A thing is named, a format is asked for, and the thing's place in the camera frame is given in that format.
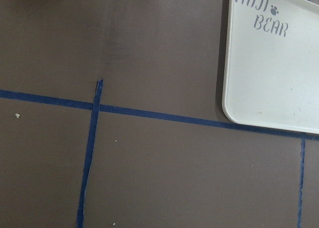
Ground cream bear tray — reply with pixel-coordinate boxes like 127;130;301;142
222;0;319;134

